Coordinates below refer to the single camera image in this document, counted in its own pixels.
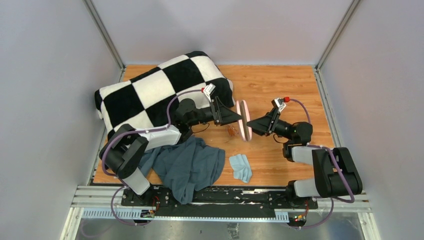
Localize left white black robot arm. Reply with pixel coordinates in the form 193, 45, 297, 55
99, 97, 242, 207

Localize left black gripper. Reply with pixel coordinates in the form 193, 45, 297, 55
187, 97, 241, 128

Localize light blue cleaning cloth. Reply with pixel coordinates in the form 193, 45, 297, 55
229, 154, 253, 184

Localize pink glasses case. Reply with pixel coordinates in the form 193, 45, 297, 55
235, 100, 253, 142

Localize aluminium frame rail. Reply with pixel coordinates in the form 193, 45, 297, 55
69, 185, 372, 223

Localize orange sunglasses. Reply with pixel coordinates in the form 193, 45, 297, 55
227, 125, 239, 137

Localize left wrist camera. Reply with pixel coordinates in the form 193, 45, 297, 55
201, 83, 216, 103

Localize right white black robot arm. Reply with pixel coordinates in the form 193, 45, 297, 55
246, 108, 363, 209

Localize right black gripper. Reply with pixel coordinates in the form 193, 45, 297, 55
244, 107, 295, 142

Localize black white checkered pillow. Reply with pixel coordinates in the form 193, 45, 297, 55
94, 51, 236, 139

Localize grey blue crumpled garment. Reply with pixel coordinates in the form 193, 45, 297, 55
138, 136, 226, 205

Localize black mounting base plate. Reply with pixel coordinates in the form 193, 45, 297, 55
120, 185, 318, 219

